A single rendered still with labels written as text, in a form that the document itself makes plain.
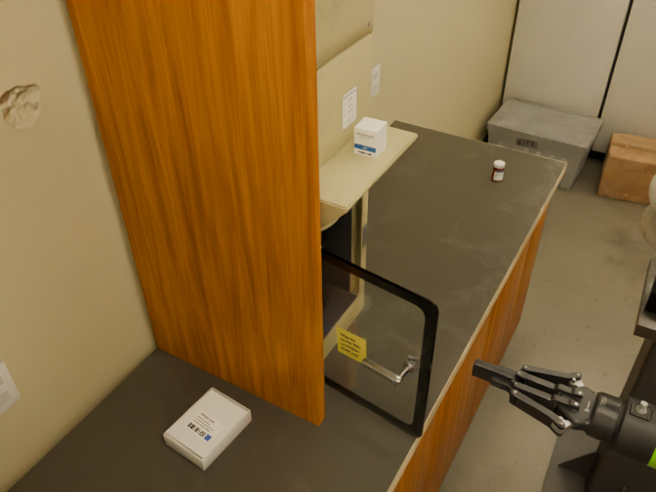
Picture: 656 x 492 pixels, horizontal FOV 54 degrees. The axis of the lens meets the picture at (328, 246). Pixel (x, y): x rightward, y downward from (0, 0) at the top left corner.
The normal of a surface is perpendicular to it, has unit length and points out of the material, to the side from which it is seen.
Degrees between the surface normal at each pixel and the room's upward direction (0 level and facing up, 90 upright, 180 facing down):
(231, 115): 90
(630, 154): 1
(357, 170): 0
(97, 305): 90
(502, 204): 0
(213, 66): 90
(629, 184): 95
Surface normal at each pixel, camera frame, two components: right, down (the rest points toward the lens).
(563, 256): -0.01, -0.78
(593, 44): -0.50, 0.55
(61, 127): 0.87, 0.30
